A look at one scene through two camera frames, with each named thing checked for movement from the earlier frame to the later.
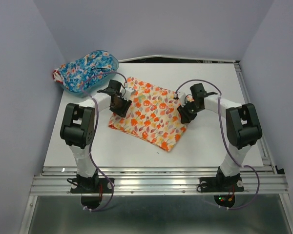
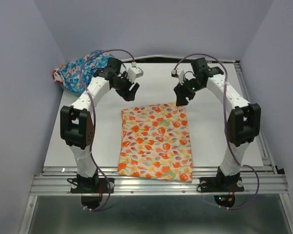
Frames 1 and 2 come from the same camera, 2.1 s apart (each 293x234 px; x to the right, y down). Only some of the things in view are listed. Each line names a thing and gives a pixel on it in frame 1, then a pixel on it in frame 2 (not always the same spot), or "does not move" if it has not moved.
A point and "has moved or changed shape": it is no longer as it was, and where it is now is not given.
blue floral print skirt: [80, 75] does not move
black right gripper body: [198, 108] → [192, 85]
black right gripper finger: [187, 112] → [182, 92]
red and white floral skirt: [57, 76] does not move
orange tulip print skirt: [153, 115] has moved or changed shape
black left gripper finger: [119, 106] → [127, 95]
